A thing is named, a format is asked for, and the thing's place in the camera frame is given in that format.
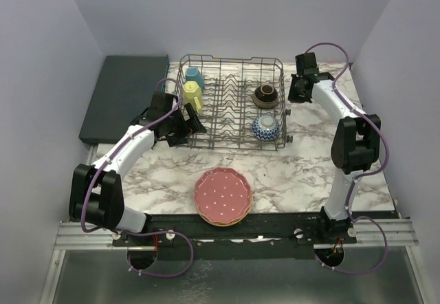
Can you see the grey wire dish rack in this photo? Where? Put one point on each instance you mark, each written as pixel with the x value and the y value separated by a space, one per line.
pixel 228 110

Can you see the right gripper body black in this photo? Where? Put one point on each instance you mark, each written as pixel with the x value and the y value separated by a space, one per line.
pixel 295 94

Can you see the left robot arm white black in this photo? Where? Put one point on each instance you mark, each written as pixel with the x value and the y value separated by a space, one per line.
pixel 96 190

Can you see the blue mug white inside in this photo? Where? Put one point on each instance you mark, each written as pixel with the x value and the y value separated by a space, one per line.
pixel 193 74

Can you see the red and blue patterned bowl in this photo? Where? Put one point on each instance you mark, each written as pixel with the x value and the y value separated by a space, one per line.
pixel 266 128

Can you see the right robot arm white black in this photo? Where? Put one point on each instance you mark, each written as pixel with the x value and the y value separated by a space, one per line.
pixel 355 146

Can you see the dark patterned bowl cream inside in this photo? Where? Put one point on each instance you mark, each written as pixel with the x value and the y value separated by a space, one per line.
pixel 265 96

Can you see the pink polka dot plate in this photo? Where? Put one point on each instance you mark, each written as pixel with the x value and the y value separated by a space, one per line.
pixel 222 195

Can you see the dark grey flat box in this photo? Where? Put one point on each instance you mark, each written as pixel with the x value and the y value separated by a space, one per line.
pixel 123 91

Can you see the yellow plate under pink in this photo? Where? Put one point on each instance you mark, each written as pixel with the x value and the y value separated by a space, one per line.
pixel 218 224

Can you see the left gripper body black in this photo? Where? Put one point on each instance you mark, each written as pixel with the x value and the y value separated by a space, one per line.
pixel 176 127

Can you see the cream mug yellow handle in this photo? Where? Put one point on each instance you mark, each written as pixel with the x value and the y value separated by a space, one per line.
pixel 193 95

